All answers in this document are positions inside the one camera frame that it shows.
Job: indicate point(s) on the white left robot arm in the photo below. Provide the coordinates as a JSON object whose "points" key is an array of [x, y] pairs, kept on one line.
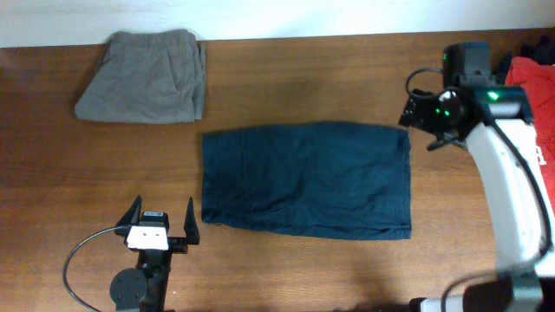
{"points": [[144, 286]]}

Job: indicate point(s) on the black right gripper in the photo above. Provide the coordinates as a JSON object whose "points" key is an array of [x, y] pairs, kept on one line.
{"points": [[424, 102]]}

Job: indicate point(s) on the black garment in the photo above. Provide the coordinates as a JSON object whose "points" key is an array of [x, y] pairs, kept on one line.
{"points": [[541, 52]]}

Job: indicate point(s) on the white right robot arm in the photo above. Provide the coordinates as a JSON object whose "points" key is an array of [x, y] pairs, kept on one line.
{"points": [[495, 124]]}

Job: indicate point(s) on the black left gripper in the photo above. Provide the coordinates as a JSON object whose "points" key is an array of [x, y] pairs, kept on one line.
{"points": [[179, 245]]}

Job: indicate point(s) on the dark blue shorts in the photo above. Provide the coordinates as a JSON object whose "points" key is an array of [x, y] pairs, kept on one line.
{"points": [[336, 180]]}

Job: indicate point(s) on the folded grey shorts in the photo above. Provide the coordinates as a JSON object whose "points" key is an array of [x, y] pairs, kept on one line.
{"points": [[148, 78]]}

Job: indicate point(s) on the red t-shirt white letters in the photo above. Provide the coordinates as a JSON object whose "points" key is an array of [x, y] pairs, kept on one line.
{"points": [[538, 82]]}

